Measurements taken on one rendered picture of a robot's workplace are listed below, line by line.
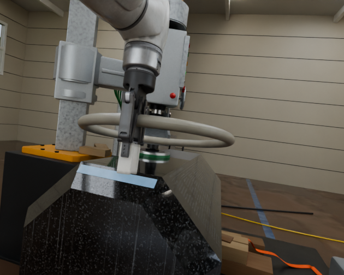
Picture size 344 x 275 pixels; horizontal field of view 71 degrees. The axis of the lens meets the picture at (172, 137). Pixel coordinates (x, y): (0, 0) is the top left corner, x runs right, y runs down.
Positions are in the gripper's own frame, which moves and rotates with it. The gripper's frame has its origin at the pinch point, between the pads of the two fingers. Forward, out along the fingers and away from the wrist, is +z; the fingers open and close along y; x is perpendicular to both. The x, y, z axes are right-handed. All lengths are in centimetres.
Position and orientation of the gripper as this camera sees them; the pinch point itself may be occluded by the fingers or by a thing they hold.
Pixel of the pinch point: (129, 159)
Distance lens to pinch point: 55.9
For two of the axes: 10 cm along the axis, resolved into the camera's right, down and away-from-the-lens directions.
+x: -9.8, -1.0, 1.7
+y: 1.6, 1.3, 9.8
